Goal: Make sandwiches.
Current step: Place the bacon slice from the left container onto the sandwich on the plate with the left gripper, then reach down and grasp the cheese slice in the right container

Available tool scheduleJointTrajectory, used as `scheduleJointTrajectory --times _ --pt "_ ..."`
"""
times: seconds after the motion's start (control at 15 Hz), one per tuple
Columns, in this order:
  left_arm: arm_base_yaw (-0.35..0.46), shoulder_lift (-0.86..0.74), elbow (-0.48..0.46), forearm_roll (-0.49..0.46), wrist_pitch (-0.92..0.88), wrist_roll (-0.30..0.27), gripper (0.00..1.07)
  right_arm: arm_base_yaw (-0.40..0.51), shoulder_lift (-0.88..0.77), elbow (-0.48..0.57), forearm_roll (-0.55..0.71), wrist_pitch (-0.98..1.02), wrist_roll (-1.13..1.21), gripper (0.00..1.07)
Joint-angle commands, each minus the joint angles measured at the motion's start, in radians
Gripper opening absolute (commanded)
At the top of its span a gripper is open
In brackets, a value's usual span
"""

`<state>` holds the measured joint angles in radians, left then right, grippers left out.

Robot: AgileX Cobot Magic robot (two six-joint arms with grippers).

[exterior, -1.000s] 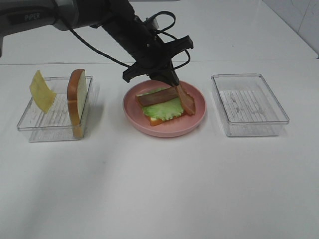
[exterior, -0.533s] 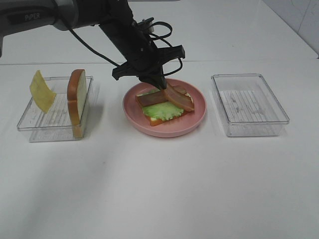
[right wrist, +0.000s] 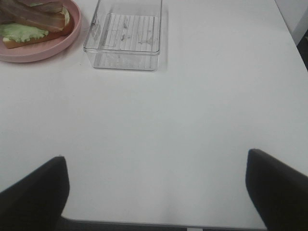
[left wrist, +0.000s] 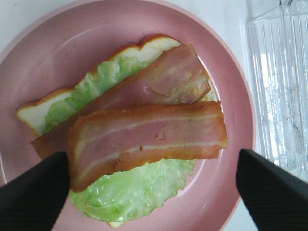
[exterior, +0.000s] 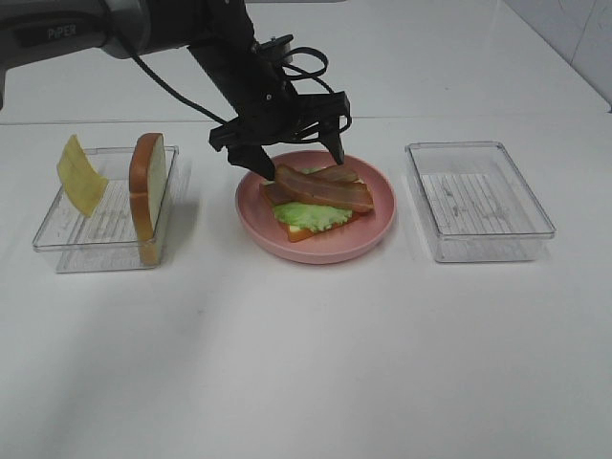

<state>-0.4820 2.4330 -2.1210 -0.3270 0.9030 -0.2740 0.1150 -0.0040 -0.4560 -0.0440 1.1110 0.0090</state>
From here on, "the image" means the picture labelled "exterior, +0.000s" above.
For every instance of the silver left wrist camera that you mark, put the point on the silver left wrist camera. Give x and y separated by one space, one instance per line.
277 50

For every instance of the green lettuce leaf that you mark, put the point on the green lettuce leaf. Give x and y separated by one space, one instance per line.
304 220

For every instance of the pink round plate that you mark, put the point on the pink round plate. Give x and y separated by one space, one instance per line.
336 245

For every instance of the right clear plastic tray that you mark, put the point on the right clear plastic tray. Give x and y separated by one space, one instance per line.
474 204

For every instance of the left clear plastic tray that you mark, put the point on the left clear plastic tray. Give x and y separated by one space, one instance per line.
106 241

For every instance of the yellow cheese slice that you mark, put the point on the yellow cheese slice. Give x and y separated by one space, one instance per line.
81 183

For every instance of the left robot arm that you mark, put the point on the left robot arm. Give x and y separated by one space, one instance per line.
256 78

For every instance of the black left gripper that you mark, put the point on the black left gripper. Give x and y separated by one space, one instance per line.
283 116

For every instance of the bread slice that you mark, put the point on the bread slice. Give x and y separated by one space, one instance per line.
147 178
308 202

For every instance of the clear plastic tray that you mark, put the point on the clear plastic tray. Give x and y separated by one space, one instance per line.
106 241
474 204

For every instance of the pink wavy bacon strip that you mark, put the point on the pink wavy bacon strip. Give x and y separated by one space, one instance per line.
307 189

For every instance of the brown bacon strip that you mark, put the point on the brown bacon strip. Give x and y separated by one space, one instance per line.
275 195

